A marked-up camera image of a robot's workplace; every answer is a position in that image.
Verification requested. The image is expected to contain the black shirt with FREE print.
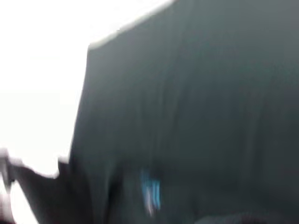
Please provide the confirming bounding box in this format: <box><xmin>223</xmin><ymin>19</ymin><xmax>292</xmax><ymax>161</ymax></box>
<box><xmin>9</xmin><ymin>0</ymin><xmax>299</xmax><ymax>224</ymax></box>

